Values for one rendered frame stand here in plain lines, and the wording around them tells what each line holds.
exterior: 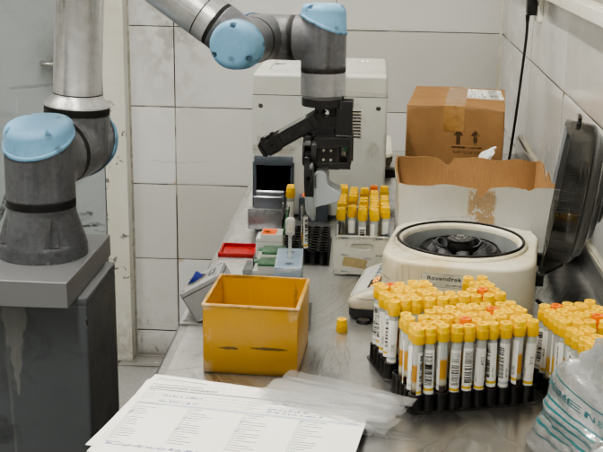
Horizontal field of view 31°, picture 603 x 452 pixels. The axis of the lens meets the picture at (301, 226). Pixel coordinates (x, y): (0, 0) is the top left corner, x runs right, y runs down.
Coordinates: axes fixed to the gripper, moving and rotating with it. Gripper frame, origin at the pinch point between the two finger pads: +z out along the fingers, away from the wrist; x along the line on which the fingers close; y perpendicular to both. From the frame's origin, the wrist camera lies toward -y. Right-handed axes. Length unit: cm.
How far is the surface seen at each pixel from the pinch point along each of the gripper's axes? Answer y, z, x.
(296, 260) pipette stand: 0.5, 1.4, -23.2
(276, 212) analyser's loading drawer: -8.3, 5.9, 20.9
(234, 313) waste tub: -5.4, 2.5, -44.2
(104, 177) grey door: -84, 34, 161
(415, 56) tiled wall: 16, -7, 171
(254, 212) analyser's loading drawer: -12.6, 6.1, 20.8
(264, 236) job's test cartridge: -7.5, 4.0, -2.0
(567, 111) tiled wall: 48, -11, 44
